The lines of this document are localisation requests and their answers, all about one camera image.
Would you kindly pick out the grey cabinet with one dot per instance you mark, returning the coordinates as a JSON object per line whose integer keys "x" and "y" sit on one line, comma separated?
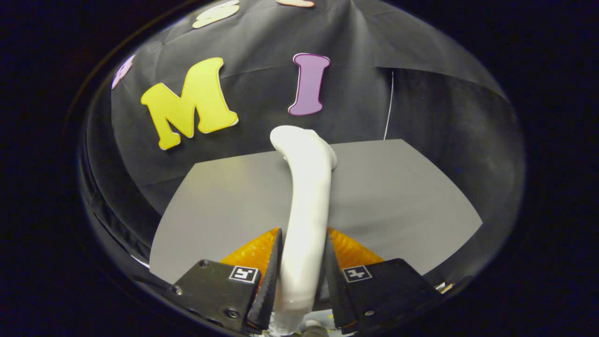
{"x": 398, "y": 201}

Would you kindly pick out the black backdrop cloth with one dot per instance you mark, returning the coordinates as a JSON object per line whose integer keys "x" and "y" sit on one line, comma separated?
{"x": 262, "y": 93}

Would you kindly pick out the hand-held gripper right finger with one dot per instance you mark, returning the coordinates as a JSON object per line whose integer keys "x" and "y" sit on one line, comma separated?
{"x": 336, "y": 295}

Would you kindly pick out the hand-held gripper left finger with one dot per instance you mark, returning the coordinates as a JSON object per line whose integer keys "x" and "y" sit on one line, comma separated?
{"x": 269, "y": 290}

